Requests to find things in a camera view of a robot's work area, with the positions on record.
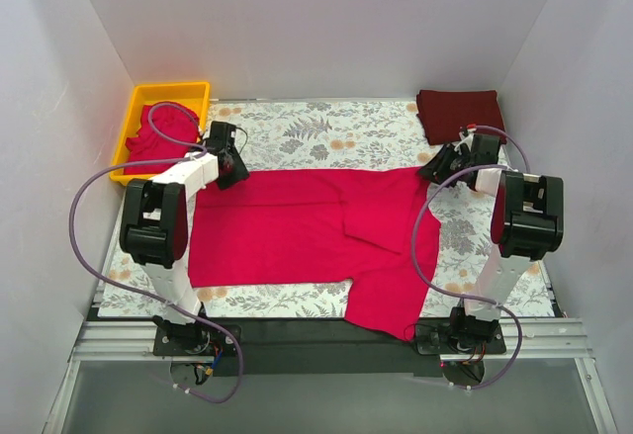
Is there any bright red t-shirt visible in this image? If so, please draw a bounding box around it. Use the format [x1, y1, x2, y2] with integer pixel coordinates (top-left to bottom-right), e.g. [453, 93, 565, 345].
[188, 168, 441, 341]

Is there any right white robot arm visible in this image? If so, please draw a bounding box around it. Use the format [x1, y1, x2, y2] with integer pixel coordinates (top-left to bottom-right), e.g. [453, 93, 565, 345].
[418, 125, 564, 353]

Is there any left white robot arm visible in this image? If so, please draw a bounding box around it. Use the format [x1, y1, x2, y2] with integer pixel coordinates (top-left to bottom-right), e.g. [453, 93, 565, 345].
[119, 122, 249, 355]

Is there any floral patterned table mat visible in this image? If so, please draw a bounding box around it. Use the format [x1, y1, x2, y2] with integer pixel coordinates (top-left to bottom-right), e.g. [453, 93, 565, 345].
[97, 100, 554, 319]

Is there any folded dark red t-shirt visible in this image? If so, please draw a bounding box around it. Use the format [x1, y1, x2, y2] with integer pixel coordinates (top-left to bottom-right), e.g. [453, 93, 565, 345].
[416, 90, 504, 145]

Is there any red t-shirt in bin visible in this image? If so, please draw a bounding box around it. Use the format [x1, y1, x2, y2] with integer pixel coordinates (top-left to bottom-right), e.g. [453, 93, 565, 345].
[123, 101, 202, 176]

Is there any yellow plastic bin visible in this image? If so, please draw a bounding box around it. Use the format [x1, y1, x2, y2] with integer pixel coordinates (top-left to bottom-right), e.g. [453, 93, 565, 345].
[110, 81, 211, 185]

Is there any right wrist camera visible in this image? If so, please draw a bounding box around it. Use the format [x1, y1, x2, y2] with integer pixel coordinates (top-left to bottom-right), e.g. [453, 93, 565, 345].
[455, 124, 477, 152]

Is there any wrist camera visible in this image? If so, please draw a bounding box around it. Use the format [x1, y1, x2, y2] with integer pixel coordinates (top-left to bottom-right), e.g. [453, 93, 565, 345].
[197, 130, 210, 147]
[455, 124, 477, 152]

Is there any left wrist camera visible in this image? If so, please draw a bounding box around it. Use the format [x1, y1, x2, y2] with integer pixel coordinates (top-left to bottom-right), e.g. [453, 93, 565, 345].
[197, 130, 210, 147]

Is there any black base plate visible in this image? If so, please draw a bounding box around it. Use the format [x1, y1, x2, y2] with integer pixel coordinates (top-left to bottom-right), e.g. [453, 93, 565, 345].
[152, 316, 506, 377]

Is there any aluminium rail frame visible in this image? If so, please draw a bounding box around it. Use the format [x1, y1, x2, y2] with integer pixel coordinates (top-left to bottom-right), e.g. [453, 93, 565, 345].
[44, 235, 619, 434]

